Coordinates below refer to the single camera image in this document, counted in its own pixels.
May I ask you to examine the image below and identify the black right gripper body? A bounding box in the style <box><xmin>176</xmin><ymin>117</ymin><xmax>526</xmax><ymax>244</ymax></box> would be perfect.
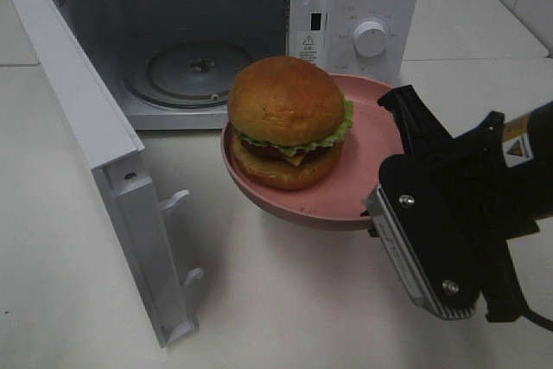
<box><xmin>367</xmin><ymin>111</ymin><xmax>540</xmax><ymax>320</ymax></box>

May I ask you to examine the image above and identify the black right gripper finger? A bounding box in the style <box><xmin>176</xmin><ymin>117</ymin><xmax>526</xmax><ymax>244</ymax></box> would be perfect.
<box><xmin>377</xmin><ymin>85</ymin><xmax>453</xmax><ymax>157</ymax></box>
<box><xmin>481</xmin><ymin>240</ymin><xmax>529</xmax><ymax>321</ymax></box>

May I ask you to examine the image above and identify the pink round plate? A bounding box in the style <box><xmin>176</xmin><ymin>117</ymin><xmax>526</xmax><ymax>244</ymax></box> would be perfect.
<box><xmin>220</xmin><ymin>73</ymin><xmax>403</xmax><ymax>231</ymax></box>

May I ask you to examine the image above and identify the burger with lettuce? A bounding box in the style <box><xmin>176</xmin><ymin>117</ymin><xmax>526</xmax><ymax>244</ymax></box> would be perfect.
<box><xmin>227</xmin><ymin>56</ymin><xmax>354</xmax><ymax>191</ymax></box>

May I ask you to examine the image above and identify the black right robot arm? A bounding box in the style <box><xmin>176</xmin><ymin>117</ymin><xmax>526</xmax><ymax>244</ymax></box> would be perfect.
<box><xmin>366</xmin><ymin>86</ymin><xmax>552</xmax><ymax>329</ymax></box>

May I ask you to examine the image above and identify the white upper power knob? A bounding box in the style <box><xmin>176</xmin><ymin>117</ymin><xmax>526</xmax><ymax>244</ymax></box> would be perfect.
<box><xmin>353</xmin><ymin>18</ymin><xmax>388</xmax><ymax>58</ymax></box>

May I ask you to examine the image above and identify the white warning label sticker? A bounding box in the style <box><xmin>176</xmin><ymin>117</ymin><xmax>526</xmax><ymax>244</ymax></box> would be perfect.
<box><xmin>293</xmin><ymin>30</ymin><xmax>324</xmax><ymax>65</ymax></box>

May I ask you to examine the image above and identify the glass microwave turntable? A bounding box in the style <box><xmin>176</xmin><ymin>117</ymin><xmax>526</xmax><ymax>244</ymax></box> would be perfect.
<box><xmin>124</xmin><ymin>41</ymin><xmax>252</xmax><ymax>109</ymax></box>

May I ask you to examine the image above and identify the white microwave oven body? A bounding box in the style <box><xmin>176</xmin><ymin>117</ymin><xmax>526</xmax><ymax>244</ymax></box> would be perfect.
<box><xmin>53</xmin><ymin>0</ymin><xmax>416</xmax><ymax>130</ymax></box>

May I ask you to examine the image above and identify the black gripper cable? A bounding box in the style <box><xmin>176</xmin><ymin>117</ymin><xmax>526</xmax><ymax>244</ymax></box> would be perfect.
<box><xmin>524</xmin><ymin>306</ymin><xmax>553</xmax><ymax>334</ymax></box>

